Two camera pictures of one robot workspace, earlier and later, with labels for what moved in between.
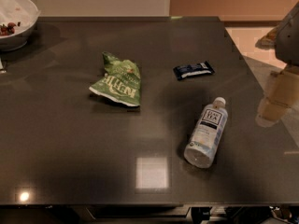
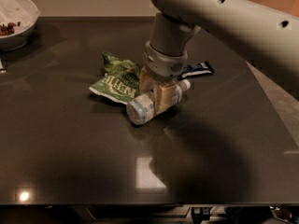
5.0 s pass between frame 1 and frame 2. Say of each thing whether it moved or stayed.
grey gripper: moved
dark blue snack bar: stayed
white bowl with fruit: stayed
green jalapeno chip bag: stayed
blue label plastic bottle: moved
